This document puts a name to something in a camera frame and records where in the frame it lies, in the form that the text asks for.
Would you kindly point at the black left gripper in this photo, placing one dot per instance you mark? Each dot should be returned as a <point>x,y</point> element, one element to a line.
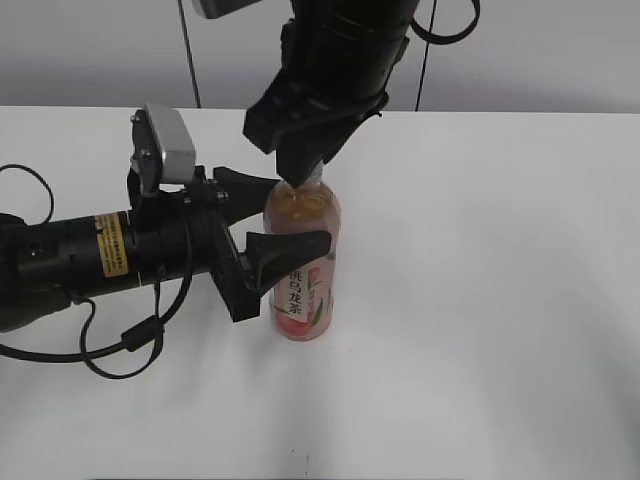
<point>187,231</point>

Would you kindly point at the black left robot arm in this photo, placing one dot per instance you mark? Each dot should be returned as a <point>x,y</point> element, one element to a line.
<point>47,266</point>

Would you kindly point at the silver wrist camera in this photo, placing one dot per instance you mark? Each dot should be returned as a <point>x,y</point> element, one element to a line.
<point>213,9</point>
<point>164,152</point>

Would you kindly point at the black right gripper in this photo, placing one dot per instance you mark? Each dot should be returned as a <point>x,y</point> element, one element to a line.
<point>337,58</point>

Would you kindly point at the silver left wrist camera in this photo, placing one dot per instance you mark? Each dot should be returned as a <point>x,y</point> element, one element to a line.
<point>164,152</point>

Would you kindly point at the peach oolong tea bottle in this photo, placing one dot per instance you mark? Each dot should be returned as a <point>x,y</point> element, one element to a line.
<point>302,302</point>

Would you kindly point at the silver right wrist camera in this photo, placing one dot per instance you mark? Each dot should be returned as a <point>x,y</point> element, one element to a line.
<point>213,9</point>

